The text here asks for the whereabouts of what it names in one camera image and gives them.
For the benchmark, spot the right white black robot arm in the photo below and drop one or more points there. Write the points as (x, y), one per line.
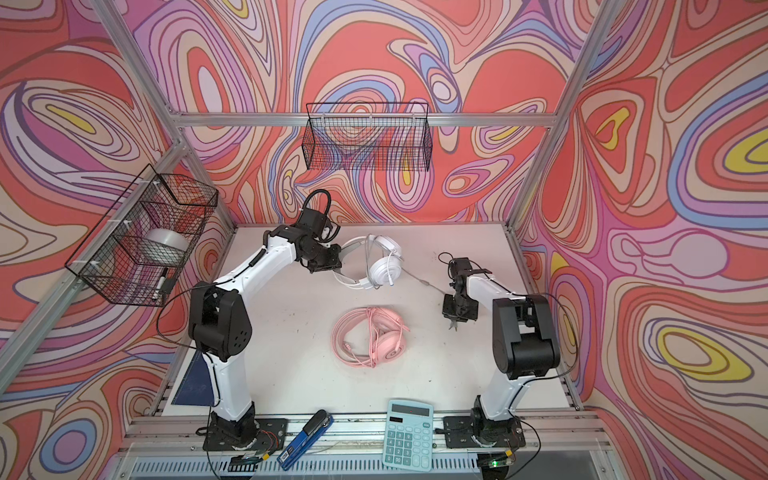
(525, 348)

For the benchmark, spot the grey tape roll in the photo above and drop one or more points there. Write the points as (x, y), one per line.
(164, 247)

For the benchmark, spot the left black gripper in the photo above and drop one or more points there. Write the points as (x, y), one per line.
(334, 261)

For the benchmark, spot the blue black stapler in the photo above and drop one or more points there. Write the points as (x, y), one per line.
(310, 433)

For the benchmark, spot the left black wire basket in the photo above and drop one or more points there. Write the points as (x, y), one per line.
(110, 261)

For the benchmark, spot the teal calculator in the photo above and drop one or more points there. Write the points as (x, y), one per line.
(408, 436)

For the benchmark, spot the dark blue booklet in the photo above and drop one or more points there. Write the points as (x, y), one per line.
(194, 387)

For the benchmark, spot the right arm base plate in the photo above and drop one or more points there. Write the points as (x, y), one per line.
(464, 432)

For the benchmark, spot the pink cat-ear headphones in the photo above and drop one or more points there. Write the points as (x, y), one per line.
(386, 340)

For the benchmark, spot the black wire basket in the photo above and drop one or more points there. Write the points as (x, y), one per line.
(367, 136)
(110, 261)

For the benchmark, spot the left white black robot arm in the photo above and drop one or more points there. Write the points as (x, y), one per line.
(220, 327)

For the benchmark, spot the white headphones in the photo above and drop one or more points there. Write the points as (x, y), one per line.
(383, 262)

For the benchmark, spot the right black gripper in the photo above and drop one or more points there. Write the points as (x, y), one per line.
(449, 312)

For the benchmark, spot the rear black wire basket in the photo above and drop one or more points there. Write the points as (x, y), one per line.
(367, 136)

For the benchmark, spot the black marker in basket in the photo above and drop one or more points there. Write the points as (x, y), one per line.
(158, 290)

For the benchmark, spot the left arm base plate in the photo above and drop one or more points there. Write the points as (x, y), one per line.
(259, 434)

